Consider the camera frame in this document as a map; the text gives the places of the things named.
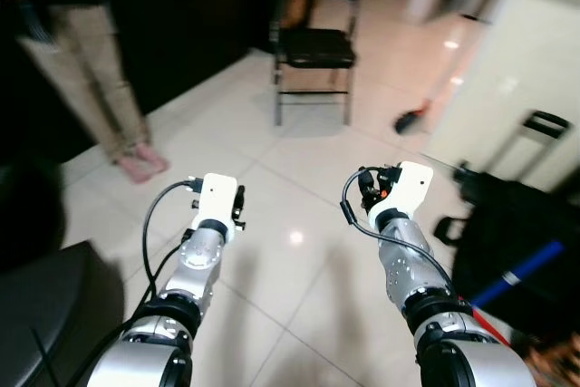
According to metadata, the black trolley bag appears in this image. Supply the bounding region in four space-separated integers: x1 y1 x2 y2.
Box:
433 110 580 338

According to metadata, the black folding chair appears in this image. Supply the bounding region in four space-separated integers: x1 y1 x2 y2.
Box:
271 0 361 128

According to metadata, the red dustpan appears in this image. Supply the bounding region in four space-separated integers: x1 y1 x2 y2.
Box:
464 299 514 348

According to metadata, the cream cabinet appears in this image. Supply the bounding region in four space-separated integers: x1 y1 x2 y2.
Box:
424 0 580 190

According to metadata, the person in beige trousers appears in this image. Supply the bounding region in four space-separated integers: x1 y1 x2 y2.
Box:
0 0 171 185

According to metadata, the black leather seat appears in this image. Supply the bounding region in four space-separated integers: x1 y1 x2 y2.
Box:
0 240 125 387

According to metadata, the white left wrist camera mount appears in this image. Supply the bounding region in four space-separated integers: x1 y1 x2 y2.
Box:
191 173 239 226

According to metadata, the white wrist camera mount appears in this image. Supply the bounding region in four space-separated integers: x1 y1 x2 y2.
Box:
191 173 239 226
367 161 434 221

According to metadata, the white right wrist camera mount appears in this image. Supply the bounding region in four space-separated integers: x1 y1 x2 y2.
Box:
367 161 434 221

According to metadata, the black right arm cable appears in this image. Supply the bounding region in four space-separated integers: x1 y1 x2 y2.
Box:
342 168 454 286

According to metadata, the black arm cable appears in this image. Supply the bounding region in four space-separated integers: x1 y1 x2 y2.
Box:
342 168 454 286
141 178 201 302

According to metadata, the red-handled black brush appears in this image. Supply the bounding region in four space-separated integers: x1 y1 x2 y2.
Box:
393 68 465 136

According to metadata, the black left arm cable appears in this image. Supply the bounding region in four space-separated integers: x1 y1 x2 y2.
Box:
141 178 201 302

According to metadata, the blue broom handle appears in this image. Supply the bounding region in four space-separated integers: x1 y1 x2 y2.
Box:
470 241 565 309

